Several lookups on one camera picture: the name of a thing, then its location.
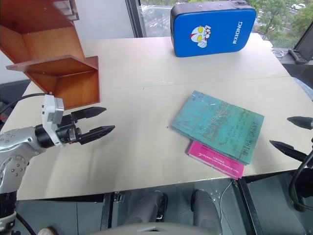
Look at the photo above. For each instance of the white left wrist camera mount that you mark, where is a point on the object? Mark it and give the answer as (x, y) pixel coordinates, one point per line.
(50, 110)

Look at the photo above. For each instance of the beige rounded object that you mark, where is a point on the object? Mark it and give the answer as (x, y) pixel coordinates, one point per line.
(47, 231)

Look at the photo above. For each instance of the dark window frame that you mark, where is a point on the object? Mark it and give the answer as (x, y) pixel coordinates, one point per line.
(137, 19)

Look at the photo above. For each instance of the dark grey rounded shape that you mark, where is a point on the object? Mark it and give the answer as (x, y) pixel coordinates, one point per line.
(205, 208)
(144, 208)

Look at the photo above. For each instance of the black equipment frame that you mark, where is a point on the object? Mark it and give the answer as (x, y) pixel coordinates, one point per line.
(303, 52)

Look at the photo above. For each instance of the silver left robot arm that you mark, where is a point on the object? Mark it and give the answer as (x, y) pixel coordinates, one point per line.
(17, 147)

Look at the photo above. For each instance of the blue cartoon kick pad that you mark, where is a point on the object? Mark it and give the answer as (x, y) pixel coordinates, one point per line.
(220, 36)

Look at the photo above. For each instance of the teal hardcover book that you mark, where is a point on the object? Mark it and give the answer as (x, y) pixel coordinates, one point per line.
(215, 122)

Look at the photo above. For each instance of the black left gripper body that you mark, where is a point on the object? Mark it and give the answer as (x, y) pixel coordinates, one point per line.
(67, 133)

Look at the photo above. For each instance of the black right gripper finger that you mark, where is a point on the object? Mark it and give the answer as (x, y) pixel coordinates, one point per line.
(288, 148)
(300, 121)

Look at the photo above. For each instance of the wooden shelf unit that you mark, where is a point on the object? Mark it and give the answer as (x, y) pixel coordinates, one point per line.
(73, 85)

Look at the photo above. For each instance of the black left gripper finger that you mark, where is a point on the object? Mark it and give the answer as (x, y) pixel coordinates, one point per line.
(97, 133)
(90, 112)

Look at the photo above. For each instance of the light blue seat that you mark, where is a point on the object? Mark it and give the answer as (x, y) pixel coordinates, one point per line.
(306, 89)

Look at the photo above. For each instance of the pink paperback book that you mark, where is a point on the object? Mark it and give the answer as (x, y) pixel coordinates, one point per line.
(215, 163)

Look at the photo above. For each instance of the grey robot torso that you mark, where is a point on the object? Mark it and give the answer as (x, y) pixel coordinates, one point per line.
(159, 229)

